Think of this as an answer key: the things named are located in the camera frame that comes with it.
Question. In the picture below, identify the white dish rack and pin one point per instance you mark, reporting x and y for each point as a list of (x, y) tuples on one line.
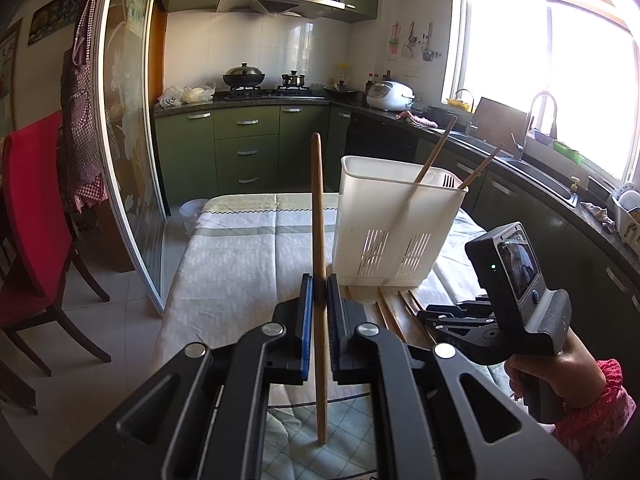
[(627, 215)]

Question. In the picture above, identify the hanging kitchen utensils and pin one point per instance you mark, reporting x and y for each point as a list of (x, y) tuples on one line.
[(425, 45)]

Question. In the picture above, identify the brown cutting board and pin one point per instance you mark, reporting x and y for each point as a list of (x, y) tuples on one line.
[(500, 120)]

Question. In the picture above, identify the person's right forearm pink sleeve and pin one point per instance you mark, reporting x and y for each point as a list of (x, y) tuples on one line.
[(595, 430)]

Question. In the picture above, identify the kitchen window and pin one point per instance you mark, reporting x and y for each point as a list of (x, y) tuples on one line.
[(575, 75)]

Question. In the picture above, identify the black gas stove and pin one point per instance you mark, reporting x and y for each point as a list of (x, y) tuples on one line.
[(265, 94)]

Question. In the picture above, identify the brown wooden chopstick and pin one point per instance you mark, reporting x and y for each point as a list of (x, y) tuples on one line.
[(386, 310), (393, 312)]

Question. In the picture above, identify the dark wall poster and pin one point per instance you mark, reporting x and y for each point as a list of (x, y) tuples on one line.
[(55, 15)]

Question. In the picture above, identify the steel kitchen sink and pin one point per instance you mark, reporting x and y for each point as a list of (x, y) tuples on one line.
[(540, 172)]

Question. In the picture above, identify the white plastic bag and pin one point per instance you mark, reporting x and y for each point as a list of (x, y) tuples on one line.
[(170, 97)]

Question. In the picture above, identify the white rice cooker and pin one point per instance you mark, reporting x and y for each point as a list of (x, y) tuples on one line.
[(387, 96)]

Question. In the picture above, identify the dark red chopstick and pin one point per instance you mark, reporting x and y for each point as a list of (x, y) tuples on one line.
[(409, 304), (416, 301)]

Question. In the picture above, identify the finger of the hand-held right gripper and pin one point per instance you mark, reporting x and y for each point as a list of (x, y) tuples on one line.
[(450, 322), (460, 307)]

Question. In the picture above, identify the white wall socket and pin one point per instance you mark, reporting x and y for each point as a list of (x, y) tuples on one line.
[(412, 70)]

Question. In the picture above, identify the dark frying pan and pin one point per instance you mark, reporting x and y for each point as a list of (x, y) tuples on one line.
[(342, 90)]

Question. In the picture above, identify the dark kitchen countertop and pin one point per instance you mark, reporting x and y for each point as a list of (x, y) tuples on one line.
[(195, 108)]

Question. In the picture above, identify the person's right hand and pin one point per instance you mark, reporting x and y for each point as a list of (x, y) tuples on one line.
[(575, 375)]

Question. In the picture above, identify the green base cabinets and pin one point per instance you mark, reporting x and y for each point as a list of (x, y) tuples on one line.
[(245, 145)]

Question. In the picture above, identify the checked red apron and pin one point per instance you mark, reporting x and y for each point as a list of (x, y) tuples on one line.
[(85, 125)]

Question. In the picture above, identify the green plastic container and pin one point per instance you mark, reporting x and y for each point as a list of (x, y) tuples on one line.
[(567, 151)]

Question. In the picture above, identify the dark wooden chair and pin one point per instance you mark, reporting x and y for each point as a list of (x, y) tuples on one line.
[(20, 390)]

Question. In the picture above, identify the yellow basket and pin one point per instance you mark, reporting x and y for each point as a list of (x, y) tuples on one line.
[(460, 105)]

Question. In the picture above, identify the grey checked tablecloth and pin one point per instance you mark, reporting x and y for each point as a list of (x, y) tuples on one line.
[(240, 260)]

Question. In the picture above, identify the wall sticker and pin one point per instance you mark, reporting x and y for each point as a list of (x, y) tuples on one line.
[(395, 40)]

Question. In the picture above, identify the steel kitchen faucet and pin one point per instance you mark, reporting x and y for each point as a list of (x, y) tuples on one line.
[(527, 120)]

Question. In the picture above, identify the framed wall picture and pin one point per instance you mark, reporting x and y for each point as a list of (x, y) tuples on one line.
[(7, 75)]

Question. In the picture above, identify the white waste basket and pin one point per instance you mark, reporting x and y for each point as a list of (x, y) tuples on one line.
[(192, 215)]

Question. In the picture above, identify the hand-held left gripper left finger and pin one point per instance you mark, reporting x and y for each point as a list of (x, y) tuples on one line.
[(307, 330)]

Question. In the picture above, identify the red covered wooden chair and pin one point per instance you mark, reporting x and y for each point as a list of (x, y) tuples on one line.
[(35, 210)]

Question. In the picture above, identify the yellowish plastic bag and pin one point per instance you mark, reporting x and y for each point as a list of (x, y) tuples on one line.
[(197, 94)]

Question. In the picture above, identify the pink cloth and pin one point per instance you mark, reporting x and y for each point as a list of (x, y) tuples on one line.
[(417, 119)]

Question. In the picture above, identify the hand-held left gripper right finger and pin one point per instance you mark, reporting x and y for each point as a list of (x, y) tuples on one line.
[(336, 340)]

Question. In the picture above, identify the dark small box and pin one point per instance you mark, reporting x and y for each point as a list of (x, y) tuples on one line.
[(598, 186)]

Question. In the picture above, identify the black wok with lid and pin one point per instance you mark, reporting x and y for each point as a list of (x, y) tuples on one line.
[(243, 77)]

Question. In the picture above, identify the grey rag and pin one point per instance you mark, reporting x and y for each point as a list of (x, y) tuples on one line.
[(597, 215)]

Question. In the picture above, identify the white plastic utensil holder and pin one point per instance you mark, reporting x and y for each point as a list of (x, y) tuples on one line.
[(380, 210)]

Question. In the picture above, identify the glass sliding door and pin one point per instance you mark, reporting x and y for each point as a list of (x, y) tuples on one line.
[(135, 135)]

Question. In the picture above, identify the brass tap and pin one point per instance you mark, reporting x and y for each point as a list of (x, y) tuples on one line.
[(575, 186)]

